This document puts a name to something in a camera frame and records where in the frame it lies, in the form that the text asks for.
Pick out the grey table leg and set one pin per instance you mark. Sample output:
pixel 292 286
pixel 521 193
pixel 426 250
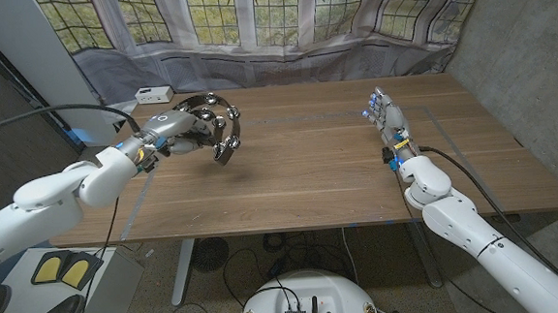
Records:
pixel 426 259

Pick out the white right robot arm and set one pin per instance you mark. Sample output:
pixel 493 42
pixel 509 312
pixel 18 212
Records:
pixel 483 246

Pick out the white pedal platform box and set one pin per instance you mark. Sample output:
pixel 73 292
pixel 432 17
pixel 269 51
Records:
pixel 117 288

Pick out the printed window backdrop cloth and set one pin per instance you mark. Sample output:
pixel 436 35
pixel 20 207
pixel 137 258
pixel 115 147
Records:
pixel 276 30

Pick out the white table leg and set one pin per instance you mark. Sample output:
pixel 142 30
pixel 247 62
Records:
pixel 184 269

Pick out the white power strip box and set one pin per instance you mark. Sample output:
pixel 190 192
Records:
pixel 154 95

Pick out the yellow black foot pedal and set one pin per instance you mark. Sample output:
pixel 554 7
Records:
pixel 77 273
pixel 47 270

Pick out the white robot torso base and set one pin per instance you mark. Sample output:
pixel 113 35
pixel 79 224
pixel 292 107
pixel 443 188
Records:
pixel 316 290

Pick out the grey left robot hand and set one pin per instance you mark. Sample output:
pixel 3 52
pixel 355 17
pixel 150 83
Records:
pixel 172 124

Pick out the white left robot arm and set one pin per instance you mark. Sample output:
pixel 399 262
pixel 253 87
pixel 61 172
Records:
pixel 44 209

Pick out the black half-moon tambourine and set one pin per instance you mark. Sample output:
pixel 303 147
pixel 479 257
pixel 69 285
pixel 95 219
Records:
pixel 223 155

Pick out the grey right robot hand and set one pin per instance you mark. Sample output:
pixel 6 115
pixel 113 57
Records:
pixel 393 118

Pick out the round black floor fan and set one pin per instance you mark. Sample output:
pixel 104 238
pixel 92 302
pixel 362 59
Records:
pixel 209 254

